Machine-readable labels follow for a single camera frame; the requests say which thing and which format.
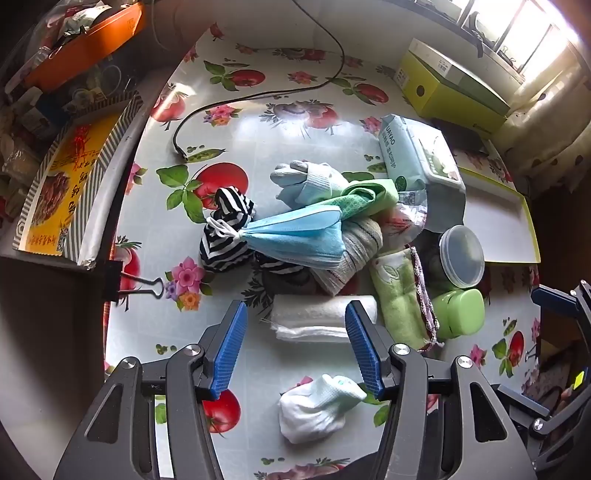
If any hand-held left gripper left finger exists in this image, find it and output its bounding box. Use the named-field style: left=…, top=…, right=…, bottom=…
left=53, top=300, right=250, bottom=480

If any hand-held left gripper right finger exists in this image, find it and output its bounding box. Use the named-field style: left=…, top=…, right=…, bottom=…
left=345, top=300, right=539, bottom=480

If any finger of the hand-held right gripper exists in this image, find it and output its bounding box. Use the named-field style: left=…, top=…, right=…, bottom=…
left=496, top=383, right=591, bottom=467
left=531, top=282, right=591, bottom=324

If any green towel with pink trim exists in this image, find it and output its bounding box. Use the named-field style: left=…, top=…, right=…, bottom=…
left=368, top=247, right=439, bottom=354

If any white towel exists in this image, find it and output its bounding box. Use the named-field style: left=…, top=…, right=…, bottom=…
left=269, top=295, right=379, bottom=342

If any lime cardboard tray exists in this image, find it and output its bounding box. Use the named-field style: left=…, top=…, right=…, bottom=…
left=455, top=166, right=541, bottom=264

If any grey striped sock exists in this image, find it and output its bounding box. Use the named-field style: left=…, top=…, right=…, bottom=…
left=309, top=217, right=384, bottom=296

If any blue face mask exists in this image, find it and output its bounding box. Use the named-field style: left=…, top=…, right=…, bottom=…
left=205, top=205, right=347, bottom=271

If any red white plastic packet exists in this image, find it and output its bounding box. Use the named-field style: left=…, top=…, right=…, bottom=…
left=379, top=189, right=432, bottom=252

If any green microfiber cloth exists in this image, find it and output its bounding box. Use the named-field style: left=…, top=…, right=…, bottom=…
left=318, top=179, right=400, bottom=220

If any grey work glove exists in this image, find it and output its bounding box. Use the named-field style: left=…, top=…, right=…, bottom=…
left=269, top=159, right=347, bottom=208

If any wet wipes pack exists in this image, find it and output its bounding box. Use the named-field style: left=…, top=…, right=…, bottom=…
left=379, top=114, right=466, bottom=195

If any green round container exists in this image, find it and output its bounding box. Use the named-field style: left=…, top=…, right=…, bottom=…
left=431, top=287, right=485, bottom=341

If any clear round plastic container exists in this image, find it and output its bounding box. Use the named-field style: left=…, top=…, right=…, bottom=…
left=438, top=225, right=485, bottom=289

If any black binder clip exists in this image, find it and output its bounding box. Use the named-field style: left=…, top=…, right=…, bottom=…
left=102, top=259, right=164, bottom=303

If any spotted cream curtain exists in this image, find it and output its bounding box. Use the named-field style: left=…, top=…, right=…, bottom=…
left=489, top=41, right=591, bottom=195

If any black phone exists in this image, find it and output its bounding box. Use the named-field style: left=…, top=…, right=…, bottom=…
left=431, top=117, right=485, bottom=153

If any floral plastic tablecloth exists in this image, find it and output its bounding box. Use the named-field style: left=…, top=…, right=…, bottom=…
left=104, top=21, right=543, bottom=480

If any lime green cardboard box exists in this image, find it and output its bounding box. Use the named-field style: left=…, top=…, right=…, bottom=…
left=399, top=50, right=511, bottom=134

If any yellow printed cardboard box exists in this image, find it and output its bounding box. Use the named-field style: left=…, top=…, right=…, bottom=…
left=11, top=95, right=144, bottom=271

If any white and green box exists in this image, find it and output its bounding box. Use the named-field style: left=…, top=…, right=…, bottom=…
left=409, top=38, right=511, bottom=116

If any assorted clutter pile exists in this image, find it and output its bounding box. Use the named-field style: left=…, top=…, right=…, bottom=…
left=0, top=60, right=139, bottom=208

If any orange plastic tray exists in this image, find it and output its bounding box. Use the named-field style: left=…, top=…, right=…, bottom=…
left=21, top=2, right=146, bottom=90

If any pile of packets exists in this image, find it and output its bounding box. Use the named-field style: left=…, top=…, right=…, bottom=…
left=39, top=0, right=134, bottom=49

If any metal window frame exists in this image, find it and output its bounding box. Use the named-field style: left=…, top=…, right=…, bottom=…
left=443, top=0, right=583, bottom=84

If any black cable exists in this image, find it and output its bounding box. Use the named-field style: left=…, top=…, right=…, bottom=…
left=173, top=0, right=346, bottom=160

